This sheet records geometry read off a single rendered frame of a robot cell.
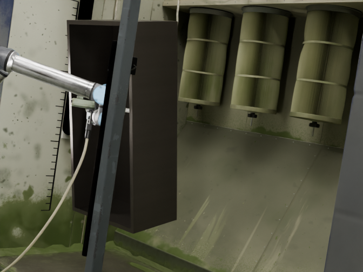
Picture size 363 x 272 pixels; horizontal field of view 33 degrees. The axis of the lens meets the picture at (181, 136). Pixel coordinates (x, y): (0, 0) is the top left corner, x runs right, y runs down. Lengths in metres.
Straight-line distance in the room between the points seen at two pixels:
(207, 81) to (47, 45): 1.22
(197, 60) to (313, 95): 1.12
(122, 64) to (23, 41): 2.04
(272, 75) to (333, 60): 0.55
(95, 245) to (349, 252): 0.93
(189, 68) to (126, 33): 2.44
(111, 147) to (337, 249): 0.89
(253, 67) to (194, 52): 0.60
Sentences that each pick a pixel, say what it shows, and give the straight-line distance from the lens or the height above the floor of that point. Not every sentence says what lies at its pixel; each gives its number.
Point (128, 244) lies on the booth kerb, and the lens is 4.83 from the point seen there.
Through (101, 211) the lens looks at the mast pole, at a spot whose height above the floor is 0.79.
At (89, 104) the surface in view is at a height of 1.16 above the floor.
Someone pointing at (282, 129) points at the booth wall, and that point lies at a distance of 4.55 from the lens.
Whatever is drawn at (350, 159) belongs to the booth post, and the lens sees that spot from 2.03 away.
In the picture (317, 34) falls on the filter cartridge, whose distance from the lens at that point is 4.00.
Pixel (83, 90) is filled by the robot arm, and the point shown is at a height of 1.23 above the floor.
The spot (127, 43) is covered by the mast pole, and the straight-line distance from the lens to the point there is 2.33.
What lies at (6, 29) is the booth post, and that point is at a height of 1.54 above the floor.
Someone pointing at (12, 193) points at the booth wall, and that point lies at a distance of 4.39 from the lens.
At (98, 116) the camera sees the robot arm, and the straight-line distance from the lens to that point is 3.19.
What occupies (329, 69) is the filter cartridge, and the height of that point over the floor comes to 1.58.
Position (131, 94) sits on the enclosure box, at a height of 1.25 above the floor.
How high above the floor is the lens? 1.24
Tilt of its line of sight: 3 degrees down
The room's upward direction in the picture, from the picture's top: 9 degrees clockwise
